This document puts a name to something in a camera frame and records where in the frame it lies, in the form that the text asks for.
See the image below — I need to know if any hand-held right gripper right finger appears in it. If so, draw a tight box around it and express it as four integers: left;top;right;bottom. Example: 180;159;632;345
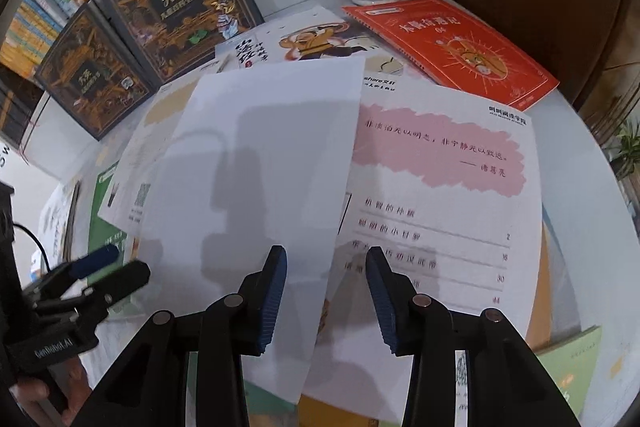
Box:
364;246;583;427

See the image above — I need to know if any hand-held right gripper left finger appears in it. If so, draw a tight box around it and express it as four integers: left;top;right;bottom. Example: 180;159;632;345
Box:
82;246;289;427

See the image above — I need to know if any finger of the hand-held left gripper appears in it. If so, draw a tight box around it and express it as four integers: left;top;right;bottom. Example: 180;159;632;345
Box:
22;243;122;303
34;260;152;317

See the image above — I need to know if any white-paged paperback book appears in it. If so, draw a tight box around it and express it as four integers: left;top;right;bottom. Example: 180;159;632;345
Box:
97;56;545;414

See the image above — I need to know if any row of black bound books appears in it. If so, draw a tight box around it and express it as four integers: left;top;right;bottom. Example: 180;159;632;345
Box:
0;67;48;148

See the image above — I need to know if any row of yellow orange books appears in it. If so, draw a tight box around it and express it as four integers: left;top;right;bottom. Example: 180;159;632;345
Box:
0;0;88;78

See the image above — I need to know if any person's left hand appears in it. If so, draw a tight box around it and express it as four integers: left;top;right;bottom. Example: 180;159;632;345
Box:
7;377;68;427

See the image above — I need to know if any white illustrated book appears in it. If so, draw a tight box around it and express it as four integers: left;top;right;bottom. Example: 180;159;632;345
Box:
37;179;86;273

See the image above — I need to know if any white bookshelf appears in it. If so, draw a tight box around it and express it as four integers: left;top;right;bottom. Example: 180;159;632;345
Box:
0;0;341;188

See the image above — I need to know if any pale green paperback book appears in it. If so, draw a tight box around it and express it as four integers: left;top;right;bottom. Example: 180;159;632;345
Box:
532;325;618;427

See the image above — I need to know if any white cartoon monkey book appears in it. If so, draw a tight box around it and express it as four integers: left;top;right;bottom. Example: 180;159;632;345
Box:
215;5;396;75

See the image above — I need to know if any red paperback book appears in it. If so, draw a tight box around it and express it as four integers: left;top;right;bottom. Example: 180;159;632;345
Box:
341;0;560;110

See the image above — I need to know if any green leafy plant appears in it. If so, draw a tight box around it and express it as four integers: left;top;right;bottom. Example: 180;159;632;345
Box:
597;117;640;180

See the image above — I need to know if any black cable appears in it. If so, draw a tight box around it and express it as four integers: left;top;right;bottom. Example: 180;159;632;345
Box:
12;223;51;275

